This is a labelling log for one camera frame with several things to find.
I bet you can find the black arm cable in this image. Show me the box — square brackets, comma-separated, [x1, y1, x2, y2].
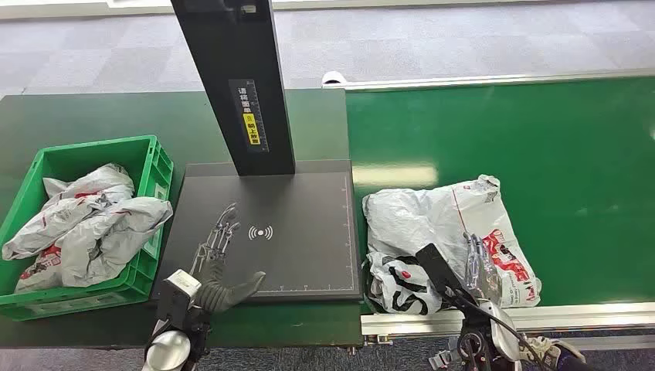
[443, 289, 545, 371]

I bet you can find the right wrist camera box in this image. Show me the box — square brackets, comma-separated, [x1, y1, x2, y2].
[415, 243, 466, 304]

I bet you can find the black scanner platform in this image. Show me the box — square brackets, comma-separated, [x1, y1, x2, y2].
[151, 159, 363, 308]

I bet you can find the wide aluminium conveyor rail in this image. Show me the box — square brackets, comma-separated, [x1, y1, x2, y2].
[360, 301, 655, 339]

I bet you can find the black scanner column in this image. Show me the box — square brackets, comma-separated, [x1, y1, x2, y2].
[170, 0, 297, 177]

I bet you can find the white crumpled plastic mailer package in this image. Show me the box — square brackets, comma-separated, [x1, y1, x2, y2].
[60, 196, 174, 288]
[2, 163, 136, 261]

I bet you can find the green plastic crate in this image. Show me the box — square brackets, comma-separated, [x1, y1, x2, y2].
[0, 134, 175, 322]

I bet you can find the yellow black column label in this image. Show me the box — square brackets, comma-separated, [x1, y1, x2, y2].
[228, 78, 270, 154]

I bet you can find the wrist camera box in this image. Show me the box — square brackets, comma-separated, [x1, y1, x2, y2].
[415, 243, 466, 304]
[154, 270, 202, 332]

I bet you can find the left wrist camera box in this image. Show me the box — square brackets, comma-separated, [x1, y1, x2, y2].
[154, 270, 202, 332]

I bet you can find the white red-print plastic mailer package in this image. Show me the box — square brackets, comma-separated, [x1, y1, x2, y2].
[361, 175, 542, 316]

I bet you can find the thin aluminium conveyor rail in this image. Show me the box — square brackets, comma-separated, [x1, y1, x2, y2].
[322, 67, 655, 91]

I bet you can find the person's shoe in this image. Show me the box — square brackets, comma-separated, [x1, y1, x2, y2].
[518, 335, 588, 371]

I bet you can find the white red-print small mailer package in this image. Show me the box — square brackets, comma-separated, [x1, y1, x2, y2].
[14, 244, 66, 294]

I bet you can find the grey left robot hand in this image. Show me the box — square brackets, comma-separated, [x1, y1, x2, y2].
[189, 202, 267, 315]

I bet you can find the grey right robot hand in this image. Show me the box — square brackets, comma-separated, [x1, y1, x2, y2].
[463, 233, 506, 307]

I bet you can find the green conveyor belt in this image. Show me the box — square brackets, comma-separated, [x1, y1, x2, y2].
[345, 75, 655, 315]

